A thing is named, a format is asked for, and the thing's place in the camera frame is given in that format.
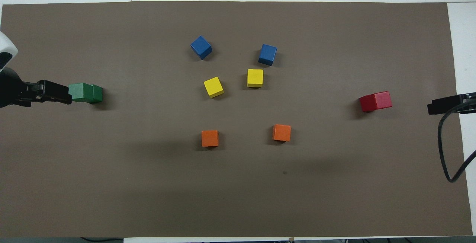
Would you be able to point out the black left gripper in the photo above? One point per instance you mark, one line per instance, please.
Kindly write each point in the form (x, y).
(11, 90)

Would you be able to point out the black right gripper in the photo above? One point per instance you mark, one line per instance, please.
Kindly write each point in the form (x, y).
(468, 103)

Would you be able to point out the green wooden block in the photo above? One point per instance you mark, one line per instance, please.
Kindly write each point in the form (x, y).
(80, 92)
(98, 95)

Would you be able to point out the red wooden block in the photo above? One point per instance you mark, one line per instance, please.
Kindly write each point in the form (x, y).
(383, 99)
(363, 104)

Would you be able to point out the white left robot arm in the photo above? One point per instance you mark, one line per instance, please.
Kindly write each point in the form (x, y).
(5, 49)

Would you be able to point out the blue wooden block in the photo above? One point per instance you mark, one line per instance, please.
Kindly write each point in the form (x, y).
(201, 47)
(267, 54)

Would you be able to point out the yellow wooden block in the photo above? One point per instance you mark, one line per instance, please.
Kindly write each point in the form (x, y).
(213, 87)
(255, 78)

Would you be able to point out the orange wooden block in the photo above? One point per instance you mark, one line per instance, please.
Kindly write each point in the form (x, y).
(210, 138)
(281, 133)

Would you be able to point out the brown table mat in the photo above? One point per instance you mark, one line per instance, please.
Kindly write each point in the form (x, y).
(238, 191)

